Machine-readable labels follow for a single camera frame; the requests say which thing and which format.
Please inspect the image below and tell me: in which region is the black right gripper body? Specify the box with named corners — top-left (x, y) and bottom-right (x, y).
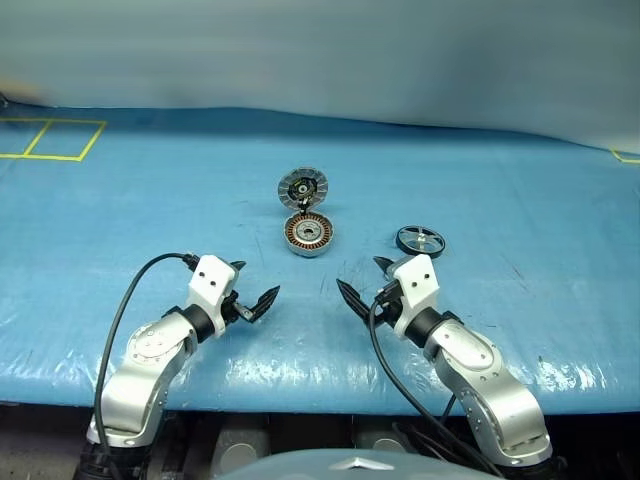
top-left (372, 279), bottom-right (406, 329)

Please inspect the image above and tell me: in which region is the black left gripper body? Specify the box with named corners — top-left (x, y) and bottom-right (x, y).
top-left (221, 285), bottom-right (252, 324)

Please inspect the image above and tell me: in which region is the black spoked rotor ring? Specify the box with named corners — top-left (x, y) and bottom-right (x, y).
top-left (395, 224), bottom-right (448, 259)

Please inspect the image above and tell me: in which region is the motor stator with copper windings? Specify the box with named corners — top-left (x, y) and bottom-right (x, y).
top-left (283, 209), bottom-right (334, 261)

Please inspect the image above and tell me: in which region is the silver finned motor cover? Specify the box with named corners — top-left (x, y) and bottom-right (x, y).
top-left (276, 167), bottom-right (329, 209)

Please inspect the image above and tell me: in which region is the blue plastic table cover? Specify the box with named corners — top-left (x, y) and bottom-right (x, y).
top-left (0, 103), bottom-right (640, 417)

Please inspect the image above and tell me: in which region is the grey rounded block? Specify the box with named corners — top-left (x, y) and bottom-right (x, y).
top-left (209, 418), bottom-right (272, 467)
top-left (353, 424), bottom-right (412, 452)

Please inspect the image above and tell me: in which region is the grey robot torso with emblem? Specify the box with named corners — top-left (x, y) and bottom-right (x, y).
top-left (247, 446), bottom-right (501, 480)

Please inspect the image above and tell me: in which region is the white foam backdrop sheet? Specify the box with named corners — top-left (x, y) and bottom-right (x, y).
top-left (0, 0), bottom-right (640, 152)

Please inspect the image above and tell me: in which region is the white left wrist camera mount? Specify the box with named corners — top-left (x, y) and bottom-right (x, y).
top-left (188, 253), bottom-right (239, 337)

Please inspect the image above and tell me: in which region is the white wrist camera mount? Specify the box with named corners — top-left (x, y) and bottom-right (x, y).
top-left (188, 253), bottom-right (239, 337)
top-left (388, 255), bottom-right (442, 341)

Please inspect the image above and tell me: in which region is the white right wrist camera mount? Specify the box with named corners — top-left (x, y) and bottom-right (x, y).
top-left (388, 255), bottom-right (442, 341)

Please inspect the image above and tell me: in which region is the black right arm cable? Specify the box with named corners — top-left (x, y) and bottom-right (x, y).
top-left (369, 292), bottom-right (504, 479)

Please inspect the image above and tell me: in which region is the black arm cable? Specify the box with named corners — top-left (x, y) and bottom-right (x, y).
top-left (369, 292), bottom-right (504, 479)
top-left (94, 253), bottom-right (202, 451)

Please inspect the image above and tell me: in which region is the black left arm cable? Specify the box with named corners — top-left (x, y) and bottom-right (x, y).
top-left (94, 253), bottom-right (202, 451)

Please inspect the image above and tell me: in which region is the black cable bundle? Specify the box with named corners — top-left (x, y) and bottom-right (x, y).
top-left (392, 421), bottom-right (484, 474)

